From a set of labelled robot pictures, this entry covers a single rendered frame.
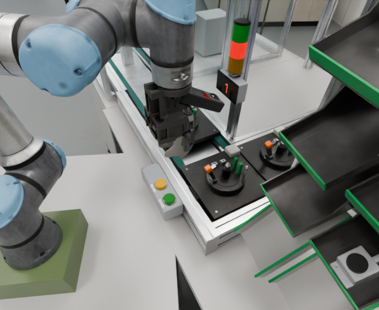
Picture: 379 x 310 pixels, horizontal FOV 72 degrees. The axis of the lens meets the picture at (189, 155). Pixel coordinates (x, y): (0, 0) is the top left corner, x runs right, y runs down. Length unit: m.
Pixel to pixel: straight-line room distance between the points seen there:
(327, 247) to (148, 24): 0.51
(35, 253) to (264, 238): 0.61
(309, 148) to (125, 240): 0.66
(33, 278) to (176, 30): 0.70
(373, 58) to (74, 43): 0.37
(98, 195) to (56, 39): 0.79
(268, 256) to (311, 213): 0.20
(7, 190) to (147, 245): 0.44
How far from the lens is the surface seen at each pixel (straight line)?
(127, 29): 0.44
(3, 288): 0.90
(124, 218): 0.97
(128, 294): 0.87
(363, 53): 0.44
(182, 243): 0.91
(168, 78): 0.45
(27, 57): 0.34
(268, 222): 0.76
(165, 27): 0.42
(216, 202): 0.86
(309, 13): 5.47
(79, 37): 0.34
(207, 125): 1.13
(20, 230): 0.76
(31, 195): 0.75
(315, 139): 0.52
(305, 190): 0.63
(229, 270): 0.89
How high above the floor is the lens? 1.68
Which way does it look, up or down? 46 degrees down
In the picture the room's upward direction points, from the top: 2 degrees clockwise
